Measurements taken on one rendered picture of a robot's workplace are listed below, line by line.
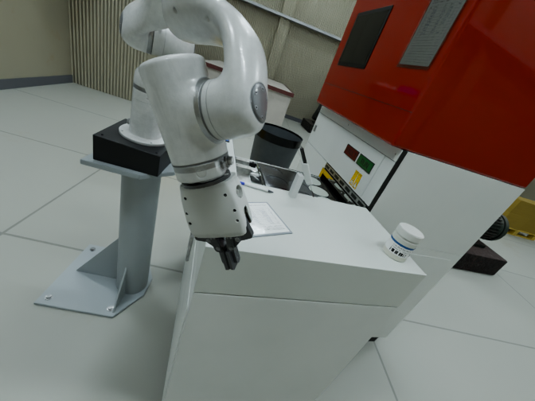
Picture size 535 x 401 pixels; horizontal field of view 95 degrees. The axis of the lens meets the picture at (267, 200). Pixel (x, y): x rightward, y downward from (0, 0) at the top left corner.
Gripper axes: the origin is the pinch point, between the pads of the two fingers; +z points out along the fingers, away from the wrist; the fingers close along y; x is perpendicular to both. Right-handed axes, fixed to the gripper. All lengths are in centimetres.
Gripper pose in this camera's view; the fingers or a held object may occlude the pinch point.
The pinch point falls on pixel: (230, 256)
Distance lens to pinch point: 45.9
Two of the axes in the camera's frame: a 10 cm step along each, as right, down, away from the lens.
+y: -9.6, 0.8, 2.6
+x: -2.0, 4.4, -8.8
